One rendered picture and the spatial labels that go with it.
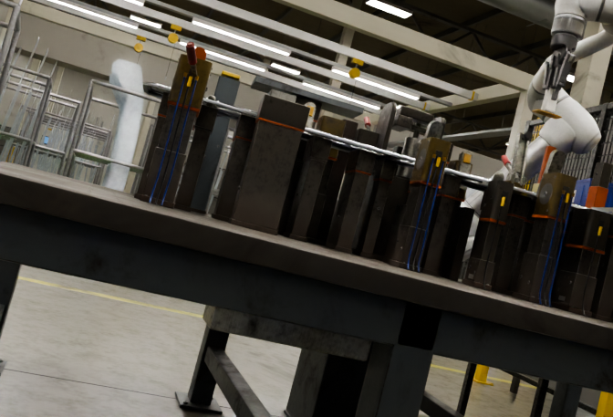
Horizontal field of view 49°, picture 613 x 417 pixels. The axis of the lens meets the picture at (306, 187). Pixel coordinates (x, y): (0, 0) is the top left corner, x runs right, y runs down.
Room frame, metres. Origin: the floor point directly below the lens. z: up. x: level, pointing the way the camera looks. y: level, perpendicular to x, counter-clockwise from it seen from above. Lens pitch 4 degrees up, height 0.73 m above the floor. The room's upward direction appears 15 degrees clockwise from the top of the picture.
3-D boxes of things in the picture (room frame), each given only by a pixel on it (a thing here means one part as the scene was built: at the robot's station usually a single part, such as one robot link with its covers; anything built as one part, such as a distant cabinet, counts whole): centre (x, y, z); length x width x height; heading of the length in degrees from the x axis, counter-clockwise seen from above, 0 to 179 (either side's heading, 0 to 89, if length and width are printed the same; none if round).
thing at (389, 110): (2.12, -0.27, 0.95); 0.18 x 0.13 x 0.49; 100
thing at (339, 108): (2.19, 0.07, 1.16); 0.37 x 0.14 x 0.02; 100
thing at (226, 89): (2.15, 0.33, 0.92); 0.08 x 0.08 x 0.44; 10
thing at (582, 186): (2.44, -1.03, 1.10); 0.30 x 0.17 x 0.13; 1
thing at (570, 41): (1.98, -0.65, 1.45); 0.08 x 0.07 x 0.09; 10
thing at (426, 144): (1.73, -0.30, 0.87); 0.12 x 0.07 x 0.35; 10
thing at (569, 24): (1.98, -0.65, 1.52); 0.09 x 0.09 x 0.06
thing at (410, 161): (1.89, -0.19, 1.00); 1.38 x 0.22 x 0.02; 100
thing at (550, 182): (1.76, -0.65, 0.87); 0.12 x 0.07 x 0.35; 10
